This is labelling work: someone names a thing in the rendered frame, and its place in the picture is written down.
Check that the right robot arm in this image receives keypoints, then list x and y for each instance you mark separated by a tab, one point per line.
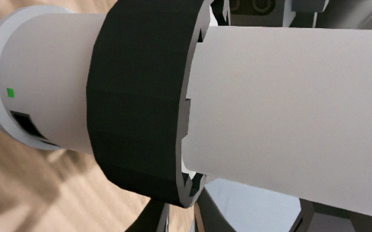
331	14

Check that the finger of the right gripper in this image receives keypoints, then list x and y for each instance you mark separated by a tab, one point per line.
210	179

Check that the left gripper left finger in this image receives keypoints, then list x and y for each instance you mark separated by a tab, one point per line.
153	218

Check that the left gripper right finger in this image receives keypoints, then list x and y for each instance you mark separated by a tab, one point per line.
208	217

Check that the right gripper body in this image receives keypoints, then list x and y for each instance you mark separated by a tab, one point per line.
304	20

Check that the black clamp ring half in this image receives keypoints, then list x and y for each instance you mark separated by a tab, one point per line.
137	111

